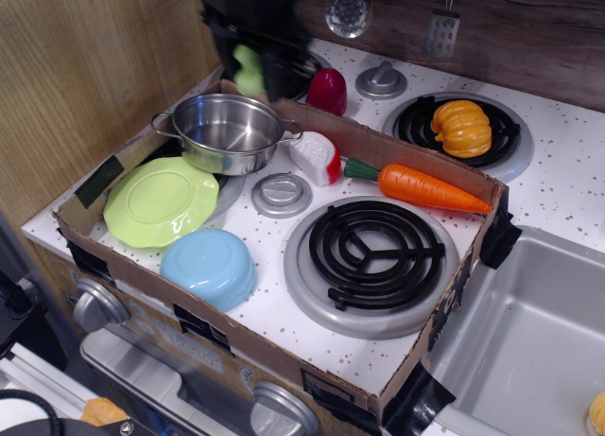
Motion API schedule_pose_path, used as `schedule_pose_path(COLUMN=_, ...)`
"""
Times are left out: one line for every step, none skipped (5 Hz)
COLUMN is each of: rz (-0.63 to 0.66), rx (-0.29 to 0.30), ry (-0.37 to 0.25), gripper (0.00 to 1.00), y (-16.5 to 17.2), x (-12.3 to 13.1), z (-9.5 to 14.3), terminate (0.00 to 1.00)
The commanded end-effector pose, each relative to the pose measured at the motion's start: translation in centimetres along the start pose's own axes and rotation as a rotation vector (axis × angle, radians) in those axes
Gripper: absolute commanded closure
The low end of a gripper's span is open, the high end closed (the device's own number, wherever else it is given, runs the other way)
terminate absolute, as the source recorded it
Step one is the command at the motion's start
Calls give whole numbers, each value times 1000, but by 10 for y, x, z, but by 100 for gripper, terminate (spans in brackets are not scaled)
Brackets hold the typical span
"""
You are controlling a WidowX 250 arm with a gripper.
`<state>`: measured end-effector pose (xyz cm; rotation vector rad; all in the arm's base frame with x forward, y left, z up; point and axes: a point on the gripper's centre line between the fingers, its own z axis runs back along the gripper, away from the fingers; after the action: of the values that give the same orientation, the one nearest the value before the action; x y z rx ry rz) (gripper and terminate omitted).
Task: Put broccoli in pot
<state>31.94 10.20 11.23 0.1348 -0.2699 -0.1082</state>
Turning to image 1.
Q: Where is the oven knob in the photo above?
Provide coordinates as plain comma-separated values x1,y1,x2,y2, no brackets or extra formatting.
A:
250,381,320,436
73,278,130,334

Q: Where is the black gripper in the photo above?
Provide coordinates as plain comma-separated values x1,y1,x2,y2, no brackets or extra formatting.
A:
200,0,312,102

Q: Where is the yellow toy pumpkin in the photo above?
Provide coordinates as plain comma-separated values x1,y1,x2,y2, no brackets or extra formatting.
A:
431,99,493,158

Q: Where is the orange toy bottom left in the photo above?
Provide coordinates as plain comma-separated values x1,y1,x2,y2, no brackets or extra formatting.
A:
79,397,129,427

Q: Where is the left oven knob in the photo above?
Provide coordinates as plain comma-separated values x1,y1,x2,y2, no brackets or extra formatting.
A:
73,278,130,334

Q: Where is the hanging steel strainer ladle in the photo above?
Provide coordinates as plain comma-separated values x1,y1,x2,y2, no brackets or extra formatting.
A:
324,0,372,40

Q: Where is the hanging steel spatula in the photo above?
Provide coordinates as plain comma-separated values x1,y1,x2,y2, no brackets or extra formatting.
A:
422,0,460,60

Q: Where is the oven door handle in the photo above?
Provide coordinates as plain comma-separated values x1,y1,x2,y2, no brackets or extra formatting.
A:
80,329,253,435

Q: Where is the back right black burner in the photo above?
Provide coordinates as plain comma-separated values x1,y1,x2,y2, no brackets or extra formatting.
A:
381,92,534,183

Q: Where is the front grey stove knob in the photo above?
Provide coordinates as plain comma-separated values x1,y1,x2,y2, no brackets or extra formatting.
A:
251,173,313,218

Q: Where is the grey stove knob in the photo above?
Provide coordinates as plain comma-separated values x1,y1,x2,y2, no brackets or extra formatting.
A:
355,61,407,100
251,173,313,218

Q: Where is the back grey stove knob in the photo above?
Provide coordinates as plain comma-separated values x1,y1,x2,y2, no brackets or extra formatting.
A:
355,61,407,100

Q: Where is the cardboard fence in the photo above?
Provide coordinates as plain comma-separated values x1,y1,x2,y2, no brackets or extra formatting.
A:
54,99,514,435

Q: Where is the yellow toy in sink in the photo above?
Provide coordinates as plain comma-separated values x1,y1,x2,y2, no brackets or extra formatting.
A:
586,392,605,436

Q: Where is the steel pot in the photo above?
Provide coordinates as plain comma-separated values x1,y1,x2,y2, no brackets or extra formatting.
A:
150,94,303,176

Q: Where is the black burner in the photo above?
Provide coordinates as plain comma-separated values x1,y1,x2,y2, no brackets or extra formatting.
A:
216,44,329,100
284,197,459,340
381,92,534,183

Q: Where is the orange toy carrot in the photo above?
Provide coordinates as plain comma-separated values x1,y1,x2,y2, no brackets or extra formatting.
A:
344,158,493,214

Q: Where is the green toy broccoli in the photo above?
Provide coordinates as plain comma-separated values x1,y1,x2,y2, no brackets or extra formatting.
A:
233,44,266,96

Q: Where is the back left black burner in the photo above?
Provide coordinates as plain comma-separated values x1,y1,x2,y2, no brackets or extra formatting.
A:
216,44,329,100

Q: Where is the green plastic plate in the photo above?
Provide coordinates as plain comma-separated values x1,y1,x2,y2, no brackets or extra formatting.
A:
103,157,219,248

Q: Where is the grey sink basin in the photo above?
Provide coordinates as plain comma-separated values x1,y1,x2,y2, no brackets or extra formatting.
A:
428,227,604,435

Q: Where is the black cable bottom left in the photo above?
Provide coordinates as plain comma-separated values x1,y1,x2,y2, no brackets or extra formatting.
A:
0,388,63,436

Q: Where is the white red toy cheese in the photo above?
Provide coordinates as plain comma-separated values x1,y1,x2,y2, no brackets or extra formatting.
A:
288,131,341,186

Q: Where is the blue plastic bowl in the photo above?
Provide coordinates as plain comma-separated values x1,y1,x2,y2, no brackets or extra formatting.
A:
160,229,256,312

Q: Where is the red toy pepper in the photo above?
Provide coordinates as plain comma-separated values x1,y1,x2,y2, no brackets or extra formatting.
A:
306,68,348,116

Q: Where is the right oven knob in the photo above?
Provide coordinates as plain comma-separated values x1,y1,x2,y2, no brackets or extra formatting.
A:
250,381,320,436

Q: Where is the front right black burner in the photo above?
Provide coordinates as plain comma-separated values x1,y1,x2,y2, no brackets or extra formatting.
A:
284,197,459,340

